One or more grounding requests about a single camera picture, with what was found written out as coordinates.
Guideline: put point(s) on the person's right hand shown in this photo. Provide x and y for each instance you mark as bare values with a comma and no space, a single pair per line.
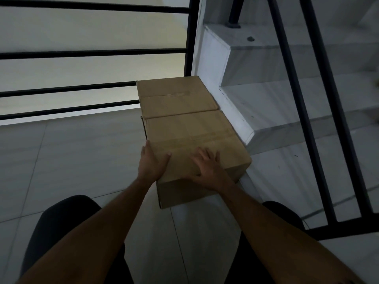
210,173

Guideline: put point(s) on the person's left hand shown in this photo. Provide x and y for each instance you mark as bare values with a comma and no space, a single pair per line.
151,168

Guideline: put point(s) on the cube-shaped cardboard box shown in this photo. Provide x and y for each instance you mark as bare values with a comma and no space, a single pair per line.
189,130

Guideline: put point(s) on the cardboard box with glossy tape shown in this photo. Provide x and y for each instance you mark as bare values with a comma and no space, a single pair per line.
174,94

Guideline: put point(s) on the person's right forearm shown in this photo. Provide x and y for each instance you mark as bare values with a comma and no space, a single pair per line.
281,239

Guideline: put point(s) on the person's left forearm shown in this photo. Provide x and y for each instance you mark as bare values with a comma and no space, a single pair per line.
97,233

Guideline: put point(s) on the black trousers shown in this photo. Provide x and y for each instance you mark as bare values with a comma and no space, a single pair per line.
59,221

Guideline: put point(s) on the black vertical-bar stair railing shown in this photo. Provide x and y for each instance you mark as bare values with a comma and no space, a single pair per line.
329,85

